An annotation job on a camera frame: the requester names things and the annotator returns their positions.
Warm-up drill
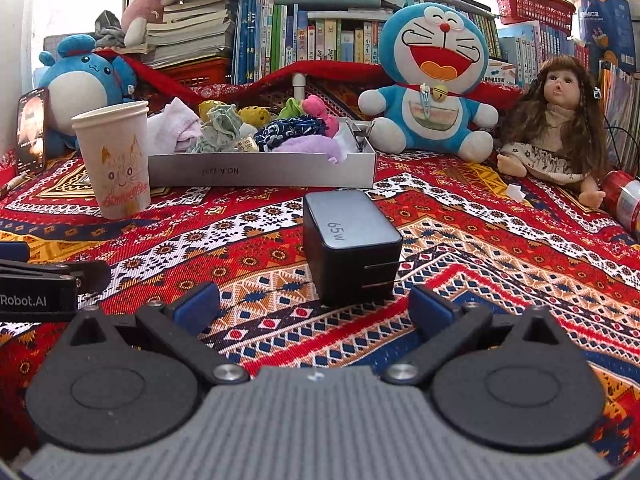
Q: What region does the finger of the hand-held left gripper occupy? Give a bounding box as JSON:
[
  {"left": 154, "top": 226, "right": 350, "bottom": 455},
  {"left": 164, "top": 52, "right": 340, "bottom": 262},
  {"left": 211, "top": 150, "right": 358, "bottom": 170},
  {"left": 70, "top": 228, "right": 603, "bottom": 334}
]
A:
[
  {"left": 0, "top": 241, "right": 31, "bottom": 261},
  {"left": 0, "top": 259, "right": 112, "bottom": 293}
]

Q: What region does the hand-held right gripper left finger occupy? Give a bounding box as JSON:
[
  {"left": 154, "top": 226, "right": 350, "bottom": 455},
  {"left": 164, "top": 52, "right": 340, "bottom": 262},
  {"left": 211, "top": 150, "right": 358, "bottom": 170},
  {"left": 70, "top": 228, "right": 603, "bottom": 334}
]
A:
[{"left": 52, "top": 281, "right": 251, "bottom": 386}]

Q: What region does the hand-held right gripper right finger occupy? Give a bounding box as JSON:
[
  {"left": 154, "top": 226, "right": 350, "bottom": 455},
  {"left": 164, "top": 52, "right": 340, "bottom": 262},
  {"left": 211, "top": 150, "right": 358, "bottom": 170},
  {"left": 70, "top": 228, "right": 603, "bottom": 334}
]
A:
[{"left": 382, "top": 285, "right": 583, "bottom": 386}]

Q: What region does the black charger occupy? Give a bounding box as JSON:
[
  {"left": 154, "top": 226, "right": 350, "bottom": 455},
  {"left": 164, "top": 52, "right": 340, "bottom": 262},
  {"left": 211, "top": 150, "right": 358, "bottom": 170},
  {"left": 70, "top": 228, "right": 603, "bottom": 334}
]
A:
[{"left": 302, "top": 190, "right": 403, "bottom": 307}]

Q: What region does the shallow white cardboard box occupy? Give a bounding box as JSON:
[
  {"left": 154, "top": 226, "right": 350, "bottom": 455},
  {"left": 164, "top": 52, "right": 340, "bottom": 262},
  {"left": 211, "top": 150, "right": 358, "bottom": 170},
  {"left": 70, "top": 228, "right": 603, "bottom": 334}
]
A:
[{"left": 147, "top": 115, "right": 377, "bottom": 188}]

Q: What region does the green floral scrunchie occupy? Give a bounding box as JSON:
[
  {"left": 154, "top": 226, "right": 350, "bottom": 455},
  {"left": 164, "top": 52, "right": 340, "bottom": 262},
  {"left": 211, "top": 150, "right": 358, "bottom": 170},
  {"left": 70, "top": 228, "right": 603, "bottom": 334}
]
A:
[{"left": 187, "top": 104, "right": 246, "bottom": 153}]

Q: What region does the pink sock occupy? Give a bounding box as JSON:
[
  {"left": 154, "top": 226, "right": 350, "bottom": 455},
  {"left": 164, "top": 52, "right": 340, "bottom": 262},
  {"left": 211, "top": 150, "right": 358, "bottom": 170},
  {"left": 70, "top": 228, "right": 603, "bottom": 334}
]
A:
[{"left": 146, "top": 97, "right": 203, "bottom": 153}]

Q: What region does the purple fluffy scrunchie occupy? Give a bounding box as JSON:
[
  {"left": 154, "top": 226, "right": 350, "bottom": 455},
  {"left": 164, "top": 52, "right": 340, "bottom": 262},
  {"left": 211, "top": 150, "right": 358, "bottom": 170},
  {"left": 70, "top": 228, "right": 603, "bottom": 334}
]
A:
[{"left": 270, "top": 135, "right": 351, "bottom": 165}]

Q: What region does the dark blue patterned scrunchie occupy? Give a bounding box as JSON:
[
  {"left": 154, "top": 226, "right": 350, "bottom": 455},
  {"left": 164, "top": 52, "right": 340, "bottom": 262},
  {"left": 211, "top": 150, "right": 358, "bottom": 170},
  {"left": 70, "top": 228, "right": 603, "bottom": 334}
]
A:
[{"left": 254, "top": 115, "right": 328, "bottom": 151}]

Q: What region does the yellow sequin bow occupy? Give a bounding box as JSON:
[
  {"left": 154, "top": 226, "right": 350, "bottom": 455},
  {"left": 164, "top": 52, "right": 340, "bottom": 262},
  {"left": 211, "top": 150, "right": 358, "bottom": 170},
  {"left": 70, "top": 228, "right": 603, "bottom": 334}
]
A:
[{"left": 199, "top": 100, "right": 273, "bottom": 128}]

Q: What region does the pink scrunchie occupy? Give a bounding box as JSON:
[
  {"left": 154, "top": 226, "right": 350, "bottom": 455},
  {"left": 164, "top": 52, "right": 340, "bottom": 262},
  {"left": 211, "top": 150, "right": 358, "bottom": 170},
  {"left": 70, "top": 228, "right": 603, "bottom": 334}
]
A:
[{"left": 301, "top": 95, "right": 341, "bottom": 137}]

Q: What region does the patterned red blanket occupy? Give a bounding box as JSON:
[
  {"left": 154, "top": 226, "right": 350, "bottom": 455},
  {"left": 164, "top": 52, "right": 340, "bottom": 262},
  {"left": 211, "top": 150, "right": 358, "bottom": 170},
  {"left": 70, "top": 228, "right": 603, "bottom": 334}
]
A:
[{"left": 0, "top": 80, "right": 640, "bottom": 466}]

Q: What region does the smartphone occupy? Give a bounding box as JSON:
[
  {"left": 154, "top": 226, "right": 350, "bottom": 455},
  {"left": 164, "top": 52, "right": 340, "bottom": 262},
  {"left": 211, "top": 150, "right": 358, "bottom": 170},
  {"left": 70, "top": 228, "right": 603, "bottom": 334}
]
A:
[{"left": 16, "top": 87, "right": 50, "bottom": 173}]

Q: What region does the white paper cup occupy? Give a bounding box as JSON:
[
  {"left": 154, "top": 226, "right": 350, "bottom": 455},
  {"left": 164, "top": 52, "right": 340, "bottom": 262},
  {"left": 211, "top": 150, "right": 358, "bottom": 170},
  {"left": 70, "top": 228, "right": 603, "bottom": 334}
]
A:
[{"left": 71, "top": 100, "right": 152, "bottom": 220}]

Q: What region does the round blue plush toy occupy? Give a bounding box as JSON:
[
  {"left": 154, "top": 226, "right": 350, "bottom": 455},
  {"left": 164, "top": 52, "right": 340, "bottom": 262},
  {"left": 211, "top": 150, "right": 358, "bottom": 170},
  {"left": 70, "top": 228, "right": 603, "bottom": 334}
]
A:
[{"left": 37, "top": 34, "right": 138, "bottom": 151}]

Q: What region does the red can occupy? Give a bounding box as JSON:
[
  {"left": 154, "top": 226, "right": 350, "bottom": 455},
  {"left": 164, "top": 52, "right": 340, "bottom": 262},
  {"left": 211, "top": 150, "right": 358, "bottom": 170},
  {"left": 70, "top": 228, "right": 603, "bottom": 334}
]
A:
[{"left": 601, "top": 170, "right": 640, "bottom": 241}]

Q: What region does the red plastic crate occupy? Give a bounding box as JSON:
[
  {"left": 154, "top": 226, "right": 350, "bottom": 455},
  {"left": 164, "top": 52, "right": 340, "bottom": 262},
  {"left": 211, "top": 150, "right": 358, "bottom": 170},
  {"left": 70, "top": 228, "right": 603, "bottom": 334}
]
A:
[{"left": 160, "top": 57, "right": 232, "bottom": 88}]

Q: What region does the grey cloth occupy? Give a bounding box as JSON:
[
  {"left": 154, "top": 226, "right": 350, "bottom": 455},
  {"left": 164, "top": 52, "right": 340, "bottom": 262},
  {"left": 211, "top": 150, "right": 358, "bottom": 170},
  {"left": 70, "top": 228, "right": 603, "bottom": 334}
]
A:
[{"left": 94, "top": 10, "right": 126, "bottom": 50}]

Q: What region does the plain red cloth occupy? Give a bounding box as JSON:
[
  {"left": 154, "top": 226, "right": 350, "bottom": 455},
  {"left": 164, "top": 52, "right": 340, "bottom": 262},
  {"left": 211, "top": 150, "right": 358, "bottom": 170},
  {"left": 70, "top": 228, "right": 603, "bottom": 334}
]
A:
[{"left": 95, "top": 49, "right": 523, "bottom": 106}]

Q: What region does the brown-haired doll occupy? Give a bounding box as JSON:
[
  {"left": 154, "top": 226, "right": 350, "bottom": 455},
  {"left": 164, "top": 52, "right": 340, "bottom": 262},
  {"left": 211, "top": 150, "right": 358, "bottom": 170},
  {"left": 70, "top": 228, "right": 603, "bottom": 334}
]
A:
[{"left": 495, "top": 56, "right": 611, "bottom": 211}]

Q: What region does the blue cat plush toy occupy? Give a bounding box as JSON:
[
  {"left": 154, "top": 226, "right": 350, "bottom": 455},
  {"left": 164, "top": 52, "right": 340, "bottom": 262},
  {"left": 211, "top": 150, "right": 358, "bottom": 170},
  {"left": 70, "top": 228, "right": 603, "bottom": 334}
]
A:
[{"left": 357, "top": 2, "right": 500, "bottom": 163}]

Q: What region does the pile of flat books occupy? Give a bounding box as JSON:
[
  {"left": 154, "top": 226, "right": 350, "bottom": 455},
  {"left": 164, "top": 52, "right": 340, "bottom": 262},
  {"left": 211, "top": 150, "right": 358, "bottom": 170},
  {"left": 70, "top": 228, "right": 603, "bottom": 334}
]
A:
[{"left": 125, "top": 0, "right": 236, "bottom": 68}]

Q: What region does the pink plush toy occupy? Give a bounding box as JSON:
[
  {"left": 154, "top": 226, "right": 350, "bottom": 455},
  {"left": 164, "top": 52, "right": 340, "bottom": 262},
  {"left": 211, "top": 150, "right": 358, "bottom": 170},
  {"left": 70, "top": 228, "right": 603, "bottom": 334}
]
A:
[{"left": 121, "top": 0, "right": 186, "bottom": 48}]

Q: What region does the row of upright books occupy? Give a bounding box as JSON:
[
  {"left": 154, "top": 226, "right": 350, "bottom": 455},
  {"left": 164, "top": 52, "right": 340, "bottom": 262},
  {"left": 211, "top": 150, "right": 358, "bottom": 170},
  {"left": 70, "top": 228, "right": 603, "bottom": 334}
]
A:
[{"left": 232, "top": 0, "right": 506, "bottom": 86}]

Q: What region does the red plastic basket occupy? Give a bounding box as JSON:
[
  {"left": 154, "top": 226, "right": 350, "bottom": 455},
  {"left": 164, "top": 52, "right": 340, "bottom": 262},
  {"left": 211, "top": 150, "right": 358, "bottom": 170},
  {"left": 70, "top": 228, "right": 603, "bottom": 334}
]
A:
[{"left": 494, "top": 0, "right": 576, "bottom": 26}]

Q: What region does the blue carton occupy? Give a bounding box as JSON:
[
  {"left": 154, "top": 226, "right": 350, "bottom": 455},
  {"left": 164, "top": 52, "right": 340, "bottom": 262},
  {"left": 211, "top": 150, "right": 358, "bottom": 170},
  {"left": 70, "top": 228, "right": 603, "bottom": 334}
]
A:
[{"left": 575, "top": 0, "right": 638, "bottom": 73}]

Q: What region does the phone strap cord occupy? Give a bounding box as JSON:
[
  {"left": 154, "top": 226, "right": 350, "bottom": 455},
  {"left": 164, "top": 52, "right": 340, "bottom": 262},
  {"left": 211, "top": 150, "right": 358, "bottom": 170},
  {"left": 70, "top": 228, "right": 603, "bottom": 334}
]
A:
[{"left": 0, "top": 170, "right": 31, "bottom": 198}]

